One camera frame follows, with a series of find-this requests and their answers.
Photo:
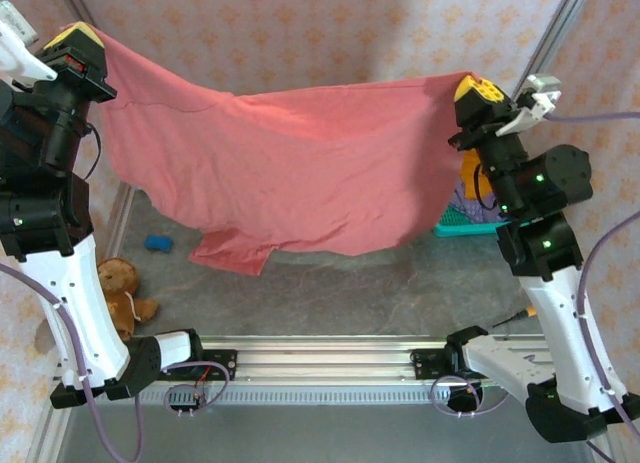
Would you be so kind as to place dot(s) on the pink t-shirt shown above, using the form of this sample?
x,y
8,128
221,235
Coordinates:
x,y
280,173

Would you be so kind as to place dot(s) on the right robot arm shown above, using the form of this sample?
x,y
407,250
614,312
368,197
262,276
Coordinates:
x,y
565,323

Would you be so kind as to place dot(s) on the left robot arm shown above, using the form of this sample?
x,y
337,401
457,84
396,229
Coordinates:
x,y
70,303

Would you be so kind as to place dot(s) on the crumpled purple t-shirt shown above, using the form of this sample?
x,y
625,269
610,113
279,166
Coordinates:
x,y
472,208

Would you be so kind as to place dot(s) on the teal plastic basket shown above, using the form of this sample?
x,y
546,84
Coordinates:
x,y
455,223

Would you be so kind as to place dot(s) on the blue sponge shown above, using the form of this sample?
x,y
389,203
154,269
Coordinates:
x,y
159,243

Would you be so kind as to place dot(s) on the brown teddy bear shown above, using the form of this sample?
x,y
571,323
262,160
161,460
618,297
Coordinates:
x,y
120,288

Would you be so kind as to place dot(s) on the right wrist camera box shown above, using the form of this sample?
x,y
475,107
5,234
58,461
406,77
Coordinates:
x,y
540,95

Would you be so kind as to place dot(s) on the right black mount plate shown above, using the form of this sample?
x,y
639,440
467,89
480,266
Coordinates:
x,y
425,365

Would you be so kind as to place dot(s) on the black mount plate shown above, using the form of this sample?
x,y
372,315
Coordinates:
x,y
225,363
425,365

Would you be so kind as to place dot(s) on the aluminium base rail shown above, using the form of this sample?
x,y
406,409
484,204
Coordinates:
x,y
325,358

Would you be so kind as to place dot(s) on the left black mount plate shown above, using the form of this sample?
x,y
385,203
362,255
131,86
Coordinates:
x,y
225,363

